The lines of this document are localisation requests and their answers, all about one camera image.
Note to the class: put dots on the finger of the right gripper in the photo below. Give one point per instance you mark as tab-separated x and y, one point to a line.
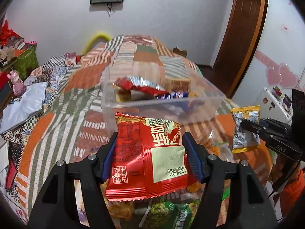
275	125
254	127

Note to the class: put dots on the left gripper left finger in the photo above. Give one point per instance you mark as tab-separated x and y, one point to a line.
55	205

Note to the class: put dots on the clear bag orange snacks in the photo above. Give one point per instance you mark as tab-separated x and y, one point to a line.
210	139

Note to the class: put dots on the green pea snack bag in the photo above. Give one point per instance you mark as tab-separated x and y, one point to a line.
166	214

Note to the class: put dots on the clear bag yellow crackers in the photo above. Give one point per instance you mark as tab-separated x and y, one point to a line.
118	210

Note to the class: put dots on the white organizer with cosmetics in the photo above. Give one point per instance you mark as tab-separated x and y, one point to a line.
272	106

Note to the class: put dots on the orange jacket sleeve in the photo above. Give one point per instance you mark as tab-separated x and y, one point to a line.
294	186

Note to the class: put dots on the patchwork quilt bedspread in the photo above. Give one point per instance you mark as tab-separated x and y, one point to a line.
71	124

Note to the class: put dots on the clear plastic storage bin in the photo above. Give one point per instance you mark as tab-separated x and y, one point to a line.
192	98

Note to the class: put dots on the brown wooden door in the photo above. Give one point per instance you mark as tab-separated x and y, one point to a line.
239	43

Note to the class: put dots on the light blue pillow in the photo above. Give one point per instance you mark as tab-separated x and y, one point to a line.
20	111

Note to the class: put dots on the brown paper bag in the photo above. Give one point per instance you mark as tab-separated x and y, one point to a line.
180	52

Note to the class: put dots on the pink plush toy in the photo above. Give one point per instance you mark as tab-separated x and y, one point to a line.
17	83

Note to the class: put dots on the red silver snack bag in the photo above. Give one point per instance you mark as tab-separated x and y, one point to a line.
141	84

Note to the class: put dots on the red flat box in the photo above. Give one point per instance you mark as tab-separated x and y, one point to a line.
3	79

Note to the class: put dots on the green gift box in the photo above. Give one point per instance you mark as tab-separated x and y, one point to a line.
26	63

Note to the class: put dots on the yellow hoop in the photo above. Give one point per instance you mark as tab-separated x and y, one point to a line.
97	37

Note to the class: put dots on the pink heart wall decoration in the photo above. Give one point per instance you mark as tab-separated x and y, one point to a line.
277	74

